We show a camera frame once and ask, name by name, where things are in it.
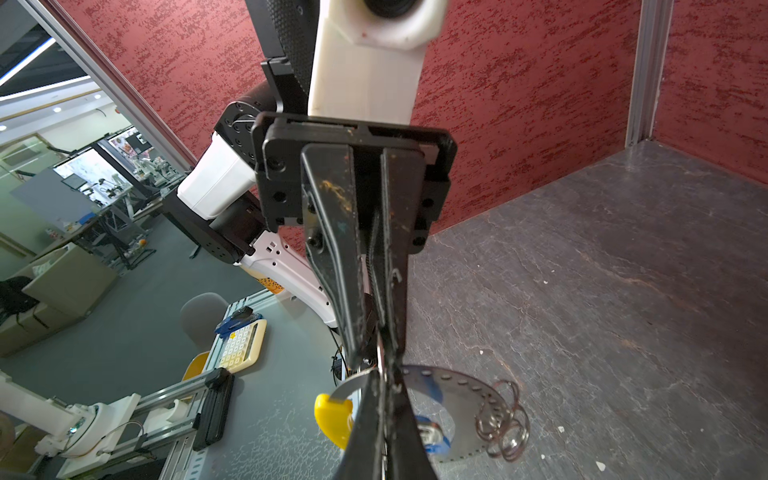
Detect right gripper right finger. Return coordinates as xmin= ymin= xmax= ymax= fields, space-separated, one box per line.
xmin=386 ymin=364 xmax=437 ymax=480

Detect paper coffee cup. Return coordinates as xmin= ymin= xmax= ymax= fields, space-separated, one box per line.
xmin=247 ymin=269 xmax=284 ymax=295

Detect beige sofa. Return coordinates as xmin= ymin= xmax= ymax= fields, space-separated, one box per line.
xmin=1 ymin=243 xmax=118 ymax=358

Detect grey office chair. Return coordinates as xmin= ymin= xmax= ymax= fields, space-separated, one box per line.
xmin=180 ymin=292 xmax=228 ymax=351

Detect aluminium corner post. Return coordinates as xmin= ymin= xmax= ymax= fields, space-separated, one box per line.
xmin=20 ymin=0 xmax=196 ymax=172
xmin=625 ymin=0 xmax=674 ymax=148

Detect yellow capped key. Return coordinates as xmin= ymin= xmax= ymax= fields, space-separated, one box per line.
xmin=313 ymin=394 xmax=354 ymax=450

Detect cream calculator keyboard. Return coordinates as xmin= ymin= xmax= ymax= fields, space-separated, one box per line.
xmin=216 ymin=319 xmax=268 ymax=374

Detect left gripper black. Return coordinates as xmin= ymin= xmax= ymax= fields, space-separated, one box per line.
xmin=252 ymin=113 xmax=458 ymax=368

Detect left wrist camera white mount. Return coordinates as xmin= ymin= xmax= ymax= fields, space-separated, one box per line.
xmin=307 ymin=1 xmax=449 ymax=125

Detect metal keyring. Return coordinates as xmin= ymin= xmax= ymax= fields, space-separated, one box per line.
xmin=348 ymin=365 xmax=530 ymax=463

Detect right aluminium corner post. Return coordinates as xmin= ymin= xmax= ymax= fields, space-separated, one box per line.
xmin=625 ymin=0 xmax=674 ymax=148

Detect blue stapler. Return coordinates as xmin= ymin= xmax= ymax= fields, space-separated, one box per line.
xmin=215 ymin=306 xmax=263 ymax=339

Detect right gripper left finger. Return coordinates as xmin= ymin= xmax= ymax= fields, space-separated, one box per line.
xmin=333 ymin=368 xmax=385 ymax=480

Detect white robot base outside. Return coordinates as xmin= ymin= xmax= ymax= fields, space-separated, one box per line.
xmin=1 ymin=374 xmax=141 ymax=479

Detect left aluminium corner post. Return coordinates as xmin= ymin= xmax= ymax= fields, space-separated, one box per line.
xmin=20 ymin=0 xmax=196 ymax=172

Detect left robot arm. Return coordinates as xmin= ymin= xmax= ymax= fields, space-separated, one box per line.
xmin=171 ymin=1 xmax=457 ymax=367

